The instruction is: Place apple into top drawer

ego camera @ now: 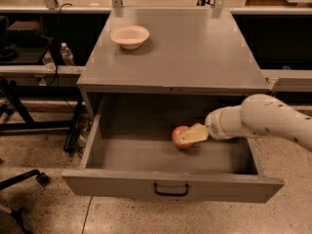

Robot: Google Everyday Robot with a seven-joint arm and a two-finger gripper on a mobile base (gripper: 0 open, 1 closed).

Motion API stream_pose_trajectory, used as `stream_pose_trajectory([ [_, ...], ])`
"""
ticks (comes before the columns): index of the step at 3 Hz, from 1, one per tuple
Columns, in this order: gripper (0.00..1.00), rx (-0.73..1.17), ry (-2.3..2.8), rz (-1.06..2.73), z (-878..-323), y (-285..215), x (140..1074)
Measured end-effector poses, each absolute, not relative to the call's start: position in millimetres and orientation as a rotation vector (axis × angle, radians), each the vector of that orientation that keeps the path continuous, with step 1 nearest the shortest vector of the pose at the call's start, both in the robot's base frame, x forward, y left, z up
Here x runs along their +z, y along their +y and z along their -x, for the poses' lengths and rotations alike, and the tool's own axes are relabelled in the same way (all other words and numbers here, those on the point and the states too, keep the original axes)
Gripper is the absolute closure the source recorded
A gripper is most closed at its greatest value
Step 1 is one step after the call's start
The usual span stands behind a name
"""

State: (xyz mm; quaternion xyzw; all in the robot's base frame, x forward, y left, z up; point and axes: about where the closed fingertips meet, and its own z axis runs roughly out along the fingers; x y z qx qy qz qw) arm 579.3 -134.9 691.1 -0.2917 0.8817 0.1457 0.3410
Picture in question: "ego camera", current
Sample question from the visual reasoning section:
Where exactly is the black cable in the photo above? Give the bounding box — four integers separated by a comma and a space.
48, 2, 74, 87

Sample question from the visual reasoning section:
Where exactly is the black drawer handle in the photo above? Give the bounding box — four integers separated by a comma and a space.
153, 183, 189, 197

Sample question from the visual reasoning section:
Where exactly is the black office chair base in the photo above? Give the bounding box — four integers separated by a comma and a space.
0, 169, 52, 234

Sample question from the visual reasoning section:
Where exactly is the clear water bottle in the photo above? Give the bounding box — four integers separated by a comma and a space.
60, 43, 75, 66
42, 52, 57, 72

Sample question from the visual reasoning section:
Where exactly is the grey cabinet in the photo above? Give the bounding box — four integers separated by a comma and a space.
78, 8, 268, 116

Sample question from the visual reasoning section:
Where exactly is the grey open drawer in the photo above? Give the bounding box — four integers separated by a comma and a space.
62, 94, 284, 203

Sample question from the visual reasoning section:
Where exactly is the black table frame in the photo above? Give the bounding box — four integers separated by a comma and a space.
0, 75, 86, 154

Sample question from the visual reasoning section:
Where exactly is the white bowl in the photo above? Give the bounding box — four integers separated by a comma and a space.
110, 25, 149, 50

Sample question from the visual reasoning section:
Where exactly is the red apple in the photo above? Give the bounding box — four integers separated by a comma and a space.
172, 126, 192, 150

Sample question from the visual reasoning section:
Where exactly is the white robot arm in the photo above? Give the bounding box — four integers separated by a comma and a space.
172, 94, 312, 151

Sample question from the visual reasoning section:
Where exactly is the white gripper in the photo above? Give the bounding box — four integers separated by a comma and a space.
179, 106, 243, 143

